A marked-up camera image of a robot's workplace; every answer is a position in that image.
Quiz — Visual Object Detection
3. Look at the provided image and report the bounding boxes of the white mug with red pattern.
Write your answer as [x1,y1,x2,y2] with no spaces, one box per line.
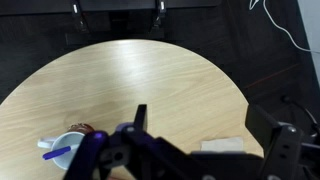
[37,122,98,172]

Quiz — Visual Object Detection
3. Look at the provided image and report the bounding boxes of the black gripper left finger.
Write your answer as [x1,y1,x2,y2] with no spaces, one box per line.
[63,103,188,180]

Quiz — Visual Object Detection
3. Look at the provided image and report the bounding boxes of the blue marker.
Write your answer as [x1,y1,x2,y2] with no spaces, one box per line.
[42,145,80,161]

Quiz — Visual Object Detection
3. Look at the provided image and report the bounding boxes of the white power cable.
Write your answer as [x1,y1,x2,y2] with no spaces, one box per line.
[249,0,313,54]

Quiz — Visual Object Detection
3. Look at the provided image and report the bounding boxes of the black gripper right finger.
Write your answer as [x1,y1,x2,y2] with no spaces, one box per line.
[245,103,320,180]

